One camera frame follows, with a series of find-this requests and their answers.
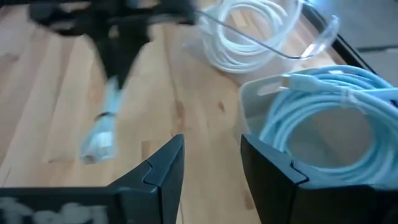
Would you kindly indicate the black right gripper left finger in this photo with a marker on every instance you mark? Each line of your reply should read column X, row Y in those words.
column 149, row 199

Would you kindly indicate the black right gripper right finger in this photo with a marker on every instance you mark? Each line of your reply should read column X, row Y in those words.
column 280, row 199

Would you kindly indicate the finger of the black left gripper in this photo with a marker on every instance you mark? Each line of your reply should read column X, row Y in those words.
column 109, row 53
column 133, row 53

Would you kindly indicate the white opaque plastic bin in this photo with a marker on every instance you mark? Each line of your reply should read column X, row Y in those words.
column 252, row 102

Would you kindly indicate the clear plastic bin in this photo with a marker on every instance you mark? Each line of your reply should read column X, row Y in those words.
column 323, row 40

